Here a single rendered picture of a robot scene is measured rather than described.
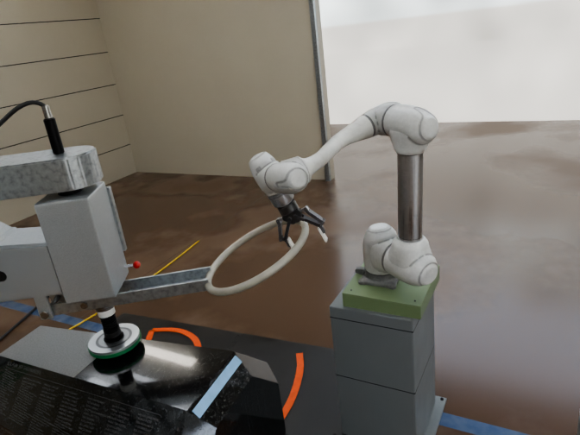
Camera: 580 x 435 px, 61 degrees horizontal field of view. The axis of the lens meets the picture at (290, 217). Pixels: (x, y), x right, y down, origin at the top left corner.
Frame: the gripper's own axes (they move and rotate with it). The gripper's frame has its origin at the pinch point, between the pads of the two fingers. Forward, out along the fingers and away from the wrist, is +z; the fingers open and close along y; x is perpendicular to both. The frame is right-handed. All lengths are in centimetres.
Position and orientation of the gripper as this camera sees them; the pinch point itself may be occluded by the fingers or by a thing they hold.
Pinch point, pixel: (310, 244)
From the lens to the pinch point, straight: 193.8
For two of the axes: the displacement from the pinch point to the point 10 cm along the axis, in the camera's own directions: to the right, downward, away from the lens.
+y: -8.6, 3.7, 3.6
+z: 4.9, 8.0, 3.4
